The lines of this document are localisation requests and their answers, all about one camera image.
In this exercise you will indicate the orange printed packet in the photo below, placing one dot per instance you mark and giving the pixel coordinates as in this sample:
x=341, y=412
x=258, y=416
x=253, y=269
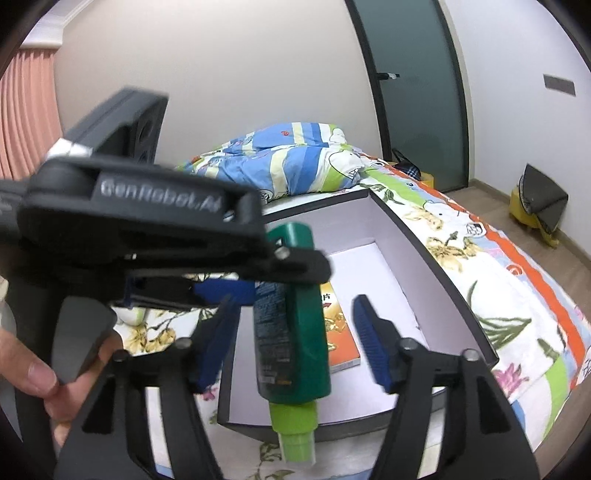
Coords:
x=340, y=344

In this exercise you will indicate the floral cartoon bed sheet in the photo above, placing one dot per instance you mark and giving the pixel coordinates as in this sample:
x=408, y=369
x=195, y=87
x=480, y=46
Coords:
x=508, y=323

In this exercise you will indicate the dark box with white inside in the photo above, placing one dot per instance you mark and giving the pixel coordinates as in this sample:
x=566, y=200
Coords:
x=392, y=258

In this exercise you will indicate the frosted glass door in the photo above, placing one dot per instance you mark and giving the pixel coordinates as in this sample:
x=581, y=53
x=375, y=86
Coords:
x=415, y=92

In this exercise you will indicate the blue striped cartoon quilt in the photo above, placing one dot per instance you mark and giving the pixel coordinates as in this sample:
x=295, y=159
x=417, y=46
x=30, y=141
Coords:
x=300, y=157

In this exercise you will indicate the grey wall switch panel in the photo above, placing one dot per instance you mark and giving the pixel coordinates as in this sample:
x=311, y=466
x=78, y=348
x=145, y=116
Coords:
x=560, y=84

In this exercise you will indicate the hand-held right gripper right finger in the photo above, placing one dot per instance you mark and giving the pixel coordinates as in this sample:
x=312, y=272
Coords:
x=373, y=344

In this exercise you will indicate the dark plaid bag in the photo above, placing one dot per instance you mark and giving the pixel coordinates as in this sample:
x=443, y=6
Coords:
x=406, y=166

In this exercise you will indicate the person's left hand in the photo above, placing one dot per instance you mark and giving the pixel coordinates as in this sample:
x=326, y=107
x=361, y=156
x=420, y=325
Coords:
x=32, y=374

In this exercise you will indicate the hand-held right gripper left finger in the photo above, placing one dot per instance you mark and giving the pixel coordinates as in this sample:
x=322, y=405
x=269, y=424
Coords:
x=216, y=344

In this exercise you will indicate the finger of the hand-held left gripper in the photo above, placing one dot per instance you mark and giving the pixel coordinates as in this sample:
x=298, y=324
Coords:
x=221, y=291
x=304, y=268

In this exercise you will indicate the pink curtain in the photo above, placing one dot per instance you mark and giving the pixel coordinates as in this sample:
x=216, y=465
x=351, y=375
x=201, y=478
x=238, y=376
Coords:
x=27, y=115

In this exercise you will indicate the yellow plastic bin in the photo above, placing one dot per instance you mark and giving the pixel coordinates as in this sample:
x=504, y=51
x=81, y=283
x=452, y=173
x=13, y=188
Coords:
x=521, y=213

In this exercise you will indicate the green spray bottle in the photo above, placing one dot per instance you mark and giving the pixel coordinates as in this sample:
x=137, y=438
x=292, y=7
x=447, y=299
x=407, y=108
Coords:
x=295, y=332

